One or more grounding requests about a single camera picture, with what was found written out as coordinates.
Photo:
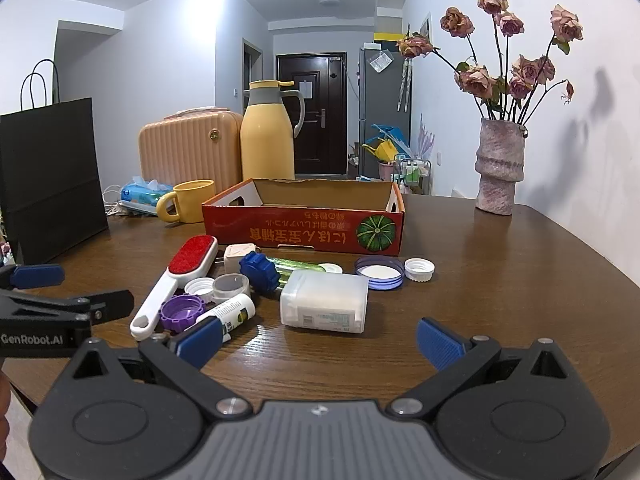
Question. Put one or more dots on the purple scalloped lid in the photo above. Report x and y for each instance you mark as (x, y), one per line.
(182, 312)

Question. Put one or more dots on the red cardboard box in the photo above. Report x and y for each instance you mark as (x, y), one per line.
(300, 230)

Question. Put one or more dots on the white squeeze bottle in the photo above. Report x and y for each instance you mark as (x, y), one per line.
(232, 310)

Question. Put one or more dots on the round ceiling light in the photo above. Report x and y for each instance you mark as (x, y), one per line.
(330, 1)

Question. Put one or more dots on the blue gear-shaped lid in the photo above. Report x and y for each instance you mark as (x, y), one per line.
(260, 270)

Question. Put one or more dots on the white wall heater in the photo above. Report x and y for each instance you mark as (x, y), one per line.
(463, 192)

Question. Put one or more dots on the white ridged bottle cap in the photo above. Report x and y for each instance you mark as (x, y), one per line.
(197, 287)
(419, 270)

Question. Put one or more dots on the yellow thermos jug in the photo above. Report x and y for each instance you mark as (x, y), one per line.
(265, 135)

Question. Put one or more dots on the dried pink roses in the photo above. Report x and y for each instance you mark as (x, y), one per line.
(477, 82)

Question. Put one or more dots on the orange ribbed suitcase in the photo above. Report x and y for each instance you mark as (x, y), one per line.
(190, 150)

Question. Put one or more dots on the pink textured vase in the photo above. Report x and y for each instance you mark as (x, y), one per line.
(500, 170)

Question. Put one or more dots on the red and white lint brush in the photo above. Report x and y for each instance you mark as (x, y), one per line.
(192, 255)

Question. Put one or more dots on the grey interior door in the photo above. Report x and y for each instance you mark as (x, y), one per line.
(252, 70)

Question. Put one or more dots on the yellow watering can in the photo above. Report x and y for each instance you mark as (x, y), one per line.
(385, 151)

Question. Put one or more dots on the grey refrigerator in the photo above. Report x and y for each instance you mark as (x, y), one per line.
(385, 100)

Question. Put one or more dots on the clear plastic pouch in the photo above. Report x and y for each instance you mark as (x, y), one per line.
(381, 61)

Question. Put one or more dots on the dark brown entrance door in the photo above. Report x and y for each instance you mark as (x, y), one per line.
(320, 135)

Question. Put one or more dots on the grey tape roll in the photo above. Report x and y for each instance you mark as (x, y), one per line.
(220, 296)

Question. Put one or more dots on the wall picture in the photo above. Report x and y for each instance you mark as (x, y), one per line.
(425, 27)

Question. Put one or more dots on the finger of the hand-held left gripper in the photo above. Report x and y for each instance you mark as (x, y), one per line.
(40, 275)
(112, 302)

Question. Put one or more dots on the blue tissue pack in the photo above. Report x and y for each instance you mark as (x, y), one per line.
(142, 195)

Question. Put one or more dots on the white door notice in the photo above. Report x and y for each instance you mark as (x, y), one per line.
(305, 90)

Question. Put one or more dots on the blue folding rack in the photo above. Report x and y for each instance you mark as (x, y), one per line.
(390, 130)

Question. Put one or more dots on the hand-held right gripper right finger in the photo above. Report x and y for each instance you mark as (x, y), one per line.
(440, 345)

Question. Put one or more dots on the yellow mug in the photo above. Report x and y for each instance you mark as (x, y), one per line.
(195, 202)

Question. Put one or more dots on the small white cap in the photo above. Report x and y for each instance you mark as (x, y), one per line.
(330, 268)

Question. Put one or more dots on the black paper bag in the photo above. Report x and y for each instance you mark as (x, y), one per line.
(50, 185)

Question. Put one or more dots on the pink bucket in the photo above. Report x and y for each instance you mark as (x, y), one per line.
(387, 170)

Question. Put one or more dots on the white folded umbrella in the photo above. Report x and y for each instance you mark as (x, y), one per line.
(404, 85)

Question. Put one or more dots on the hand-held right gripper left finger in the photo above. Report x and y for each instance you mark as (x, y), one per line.
(200, 342)

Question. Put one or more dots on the white storage cart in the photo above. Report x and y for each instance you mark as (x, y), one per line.
(412, 172)

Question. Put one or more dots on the translucent white plastic box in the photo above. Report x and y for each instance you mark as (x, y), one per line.
(322, 300)

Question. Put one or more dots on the yellow and black box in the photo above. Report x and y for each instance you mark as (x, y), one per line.
(387, 36)

